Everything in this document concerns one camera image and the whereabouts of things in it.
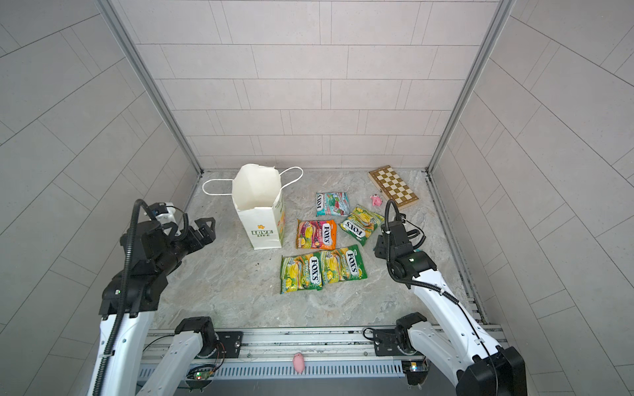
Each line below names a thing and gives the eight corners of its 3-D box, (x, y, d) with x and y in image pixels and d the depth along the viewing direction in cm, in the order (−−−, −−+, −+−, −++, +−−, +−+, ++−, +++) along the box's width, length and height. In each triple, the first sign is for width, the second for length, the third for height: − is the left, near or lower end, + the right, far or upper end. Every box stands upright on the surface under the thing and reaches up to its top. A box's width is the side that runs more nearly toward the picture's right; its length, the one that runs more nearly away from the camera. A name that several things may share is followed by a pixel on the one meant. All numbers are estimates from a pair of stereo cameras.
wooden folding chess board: (394, 211, 104) (395, 207, 102) (367, 176, 117) (367, 171, 115) (416, 202, 107) (418, 198, 105) (387, 168, 120) (389, 164, 118)
